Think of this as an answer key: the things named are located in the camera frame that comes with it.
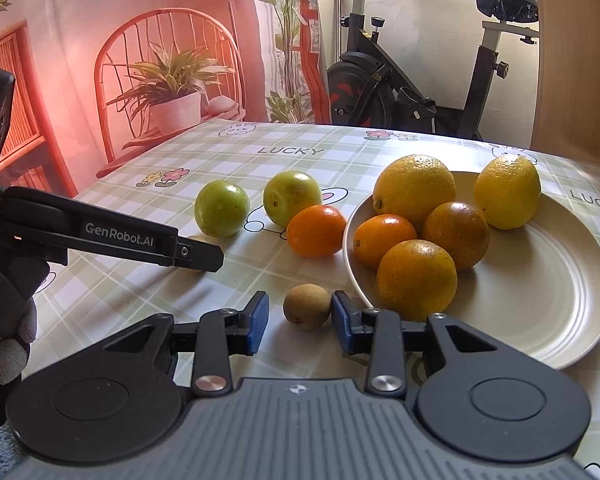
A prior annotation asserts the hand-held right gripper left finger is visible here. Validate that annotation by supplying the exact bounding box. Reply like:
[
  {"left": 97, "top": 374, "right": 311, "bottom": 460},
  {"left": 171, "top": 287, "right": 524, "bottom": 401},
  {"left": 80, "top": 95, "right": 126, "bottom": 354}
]
[{"left": 102, "top": 290, "right": 271, "bottom": 395}]

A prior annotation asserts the green round fruit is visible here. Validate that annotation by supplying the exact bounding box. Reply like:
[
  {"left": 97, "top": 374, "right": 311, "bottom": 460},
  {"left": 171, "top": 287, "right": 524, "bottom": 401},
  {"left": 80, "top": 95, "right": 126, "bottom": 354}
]
[
  {"left": 263, "top": 170, "right": 323, "bottom": 228},
  {"left": 195, "top": 180, "right": 251, "bottom": 238}
]

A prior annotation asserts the printed wall poster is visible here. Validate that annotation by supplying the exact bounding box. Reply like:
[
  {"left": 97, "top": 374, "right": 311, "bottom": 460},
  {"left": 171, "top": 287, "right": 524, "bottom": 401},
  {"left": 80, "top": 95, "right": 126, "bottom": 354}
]
[{"left": 0, "top": 0, "right": 326, "bottom": 198}]

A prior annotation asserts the small bright mandarin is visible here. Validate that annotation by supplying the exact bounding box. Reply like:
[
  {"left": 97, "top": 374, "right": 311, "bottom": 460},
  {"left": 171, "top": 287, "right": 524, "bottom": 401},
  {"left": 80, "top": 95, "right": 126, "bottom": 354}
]
[
  {"left": 286, "top": 204, "right": 347, "bottom": 259},
  {"left": 353, "top": 214, "right": 418, "bottom": 269}
]

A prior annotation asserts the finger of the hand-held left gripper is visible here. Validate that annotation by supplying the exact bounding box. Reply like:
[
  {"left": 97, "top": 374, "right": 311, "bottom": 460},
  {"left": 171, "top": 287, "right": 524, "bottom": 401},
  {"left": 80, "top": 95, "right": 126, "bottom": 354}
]
[{"left": 161, "top": 236, "right": 225, "bottom": 274}]

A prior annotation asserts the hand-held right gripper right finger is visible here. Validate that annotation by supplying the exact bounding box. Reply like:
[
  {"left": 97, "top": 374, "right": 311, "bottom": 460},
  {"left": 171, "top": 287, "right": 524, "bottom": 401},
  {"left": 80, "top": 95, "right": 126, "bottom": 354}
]
[{"left": 331, "top": 290, "right": 498, "bottom": 395}]

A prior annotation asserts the large yellow lemon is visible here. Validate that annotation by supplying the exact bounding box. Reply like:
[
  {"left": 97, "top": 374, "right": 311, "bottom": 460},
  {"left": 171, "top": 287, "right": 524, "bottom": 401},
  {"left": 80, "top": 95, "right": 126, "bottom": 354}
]
[{"left": 372, "top": 154, "right": 457, "bottom": 233}]

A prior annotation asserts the black exercise bike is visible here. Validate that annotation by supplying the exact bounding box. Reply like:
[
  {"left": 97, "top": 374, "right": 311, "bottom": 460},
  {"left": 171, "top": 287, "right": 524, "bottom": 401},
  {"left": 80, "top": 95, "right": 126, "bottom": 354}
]
[{"left": 312, "top": 0, "right": 541, "bottom": 142}]

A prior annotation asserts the wooden door panel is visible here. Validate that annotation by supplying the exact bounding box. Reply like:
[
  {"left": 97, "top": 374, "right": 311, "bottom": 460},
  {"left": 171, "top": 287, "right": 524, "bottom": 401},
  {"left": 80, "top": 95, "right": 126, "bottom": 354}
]
[{"left": 530, "top": 0, "right": 600, "bottom": 166}]

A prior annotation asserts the cream round plate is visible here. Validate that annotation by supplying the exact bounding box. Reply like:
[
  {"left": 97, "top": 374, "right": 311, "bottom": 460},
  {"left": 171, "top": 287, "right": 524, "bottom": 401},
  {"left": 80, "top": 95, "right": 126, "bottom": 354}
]
[{"left": 342, "top": 170, "right": 600, "bottom": 371}]

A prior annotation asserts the person's left hand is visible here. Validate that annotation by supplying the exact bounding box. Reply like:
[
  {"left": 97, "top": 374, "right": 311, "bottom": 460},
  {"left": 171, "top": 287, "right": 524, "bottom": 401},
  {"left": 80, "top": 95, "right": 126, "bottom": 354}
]
[{"left": 0, "top": 261, "right": 51, "bottom": 428}]

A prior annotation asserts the speckled orange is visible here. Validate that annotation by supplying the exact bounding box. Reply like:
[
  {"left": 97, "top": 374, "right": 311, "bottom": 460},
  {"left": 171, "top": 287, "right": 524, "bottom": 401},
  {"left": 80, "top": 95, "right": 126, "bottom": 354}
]
[{"left": 376, "top": 239, "right": 458, "bottom": 322}]

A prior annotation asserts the dark orange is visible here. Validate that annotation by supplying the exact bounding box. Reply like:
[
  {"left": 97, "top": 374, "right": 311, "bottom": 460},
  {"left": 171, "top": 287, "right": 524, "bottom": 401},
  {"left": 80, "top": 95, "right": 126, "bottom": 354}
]
[{"left": 421, "top": 201, "right": 491, "bottom": 271}]

